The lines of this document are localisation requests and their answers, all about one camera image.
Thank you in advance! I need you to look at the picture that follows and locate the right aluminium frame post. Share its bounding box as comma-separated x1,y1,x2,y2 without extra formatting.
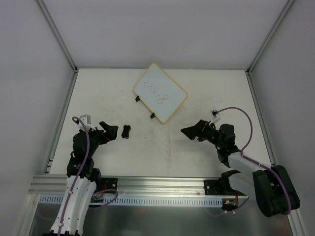
247,0,295,75

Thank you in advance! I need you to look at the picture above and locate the white slotted cable duct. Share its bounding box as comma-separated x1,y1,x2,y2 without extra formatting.
39,194,223,208

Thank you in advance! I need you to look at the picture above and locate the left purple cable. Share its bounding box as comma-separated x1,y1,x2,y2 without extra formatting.
58,116,119,236

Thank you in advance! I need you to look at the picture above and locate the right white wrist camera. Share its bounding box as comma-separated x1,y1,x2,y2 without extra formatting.
210,109,220,124

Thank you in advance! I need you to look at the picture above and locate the left aluminium frame post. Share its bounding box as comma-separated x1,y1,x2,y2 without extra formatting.
36,0,77,73

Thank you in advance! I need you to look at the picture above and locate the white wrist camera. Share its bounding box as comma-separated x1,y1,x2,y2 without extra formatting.
78,115,96,131
210,109,220,124

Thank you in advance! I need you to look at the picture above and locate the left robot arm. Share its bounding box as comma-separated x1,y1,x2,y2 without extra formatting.
48,116,119,236

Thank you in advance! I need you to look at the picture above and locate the purple cable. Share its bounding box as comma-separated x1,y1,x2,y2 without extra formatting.
58,116,119,236
216,107,292,216

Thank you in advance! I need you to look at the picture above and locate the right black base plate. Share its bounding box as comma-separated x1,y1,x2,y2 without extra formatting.
203,179,225,196

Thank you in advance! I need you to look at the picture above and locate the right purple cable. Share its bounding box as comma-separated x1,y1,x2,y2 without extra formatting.
216,107,292,216

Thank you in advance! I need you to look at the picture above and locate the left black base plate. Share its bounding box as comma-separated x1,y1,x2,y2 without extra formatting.
100,177,118,194

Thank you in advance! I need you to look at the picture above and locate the yellow framed whiteboard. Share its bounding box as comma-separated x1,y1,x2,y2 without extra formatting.
133,63,189,123

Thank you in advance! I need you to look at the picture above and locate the aluminium frame post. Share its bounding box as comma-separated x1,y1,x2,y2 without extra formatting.
36,0,77,73
247,0,295,75

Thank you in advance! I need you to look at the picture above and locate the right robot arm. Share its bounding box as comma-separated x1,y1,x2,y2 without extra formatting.
181,119,301,217

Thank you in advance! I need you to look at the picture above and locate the aluminium mounting rail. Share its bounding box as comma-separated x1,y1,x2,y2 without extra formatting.
28,175,218,198

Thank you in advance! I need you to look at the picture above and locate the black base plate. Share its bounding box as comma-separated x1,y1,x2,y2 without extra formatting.
203,179,225,196
100,177,118,194

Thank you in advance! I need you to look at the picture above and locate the black whiteboard eraser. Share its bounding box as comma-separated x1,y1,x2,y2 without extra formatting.
122,125,131,139

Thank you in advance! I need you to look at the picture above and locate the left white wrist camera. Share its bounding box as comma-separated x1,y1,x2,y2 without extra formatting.
78,115,96,131

